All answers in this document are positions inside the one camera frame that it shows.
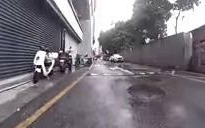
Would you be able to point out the building with dark shutter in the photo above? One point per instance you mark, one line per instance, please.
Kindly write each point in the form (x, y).
(16, 33)

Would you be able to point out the white scooter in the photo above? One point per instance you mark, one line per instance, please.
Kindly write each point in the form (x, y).
(40, 61)

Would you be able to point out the red brick building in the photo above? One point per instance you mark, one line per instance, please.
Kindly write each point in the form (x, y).
(203, 50)

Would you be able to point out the row of parked scooters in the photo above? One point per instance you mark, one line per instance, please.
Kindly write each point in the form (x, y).
(86, 60)

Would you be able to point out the white car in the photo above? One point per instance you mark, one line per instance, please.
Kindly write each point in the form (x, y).
(116, 58)

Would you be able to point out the row of trees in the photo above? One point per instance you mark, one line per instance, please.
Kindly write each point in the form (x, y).
(146, 20)

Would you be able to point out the tall grey building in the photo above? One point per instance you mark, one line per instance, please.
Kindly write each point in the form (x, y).
(86, 36)

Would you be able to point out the grey asphalt road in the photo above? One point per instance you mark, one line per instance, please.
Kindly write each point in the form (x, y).
(103, 100)

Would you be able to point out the grey concrete wall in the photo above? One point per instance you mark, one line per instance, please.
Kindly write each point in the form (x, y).
(163, 51)

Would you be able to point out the dark scooter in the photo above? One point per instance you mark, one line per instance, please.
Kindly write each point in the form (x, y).
(64, 61)

